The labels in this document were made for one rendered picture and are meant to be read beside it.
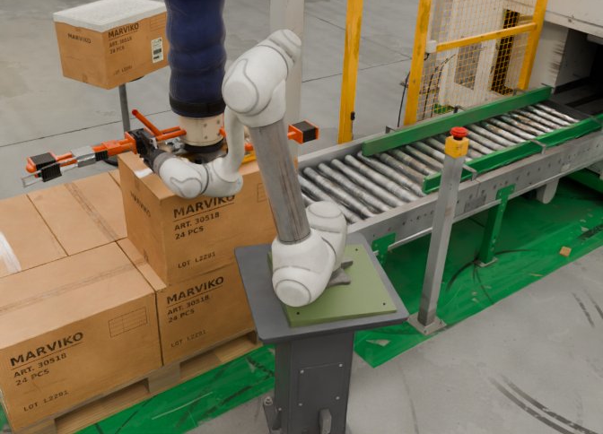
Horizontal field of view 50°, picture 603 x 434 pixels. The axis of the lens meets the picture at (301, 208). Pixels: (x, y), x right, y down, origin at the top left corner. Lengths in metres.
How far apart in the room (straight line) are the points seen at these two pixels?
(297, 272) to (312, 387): 0.68
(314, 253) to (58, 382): 1.20
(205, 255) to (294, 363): 0.57
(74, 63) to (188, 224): 2.12
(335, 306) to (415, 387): 0.96
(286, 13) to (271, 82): 2.15
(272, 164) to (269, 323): 0.57
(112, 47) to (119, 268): 1.82
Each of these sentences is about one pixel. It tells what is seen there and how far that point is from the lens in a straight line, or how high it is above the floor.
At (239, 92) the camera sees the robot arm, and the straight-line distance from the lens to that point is 1.65.
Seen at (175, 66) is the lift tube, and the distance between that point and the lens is 2.41.
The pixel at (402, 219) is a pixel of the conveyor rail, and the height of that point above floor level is 0.55.
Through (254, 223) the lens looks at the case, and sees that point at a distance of 2.64.
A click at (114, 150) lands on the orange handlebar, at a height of 1.09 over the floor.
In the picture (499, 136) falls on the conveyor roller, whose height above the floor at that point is 0.55.
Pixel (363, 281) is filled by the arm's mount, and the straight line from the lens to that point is 2.25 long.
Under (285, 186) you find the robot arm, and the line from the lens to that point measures 1.81.
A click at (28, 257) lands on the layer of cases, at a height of 0.54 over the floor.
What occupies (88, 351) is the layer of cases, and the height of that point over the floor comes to 0.38.
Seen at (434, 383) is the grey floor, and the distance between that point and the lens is 3.03.
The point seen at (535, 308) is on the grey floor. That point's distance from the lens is 3.58.
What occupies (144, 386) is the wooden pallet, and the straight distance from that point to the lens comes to 2.95.
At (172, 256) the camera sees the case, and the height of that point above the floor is 0.68.
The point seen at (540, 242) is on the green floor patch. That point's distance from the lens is 4.10.
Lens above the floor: 2.15
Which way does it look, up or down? 32 degrees down
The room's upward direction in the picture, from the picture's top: 2 degrees clockwise
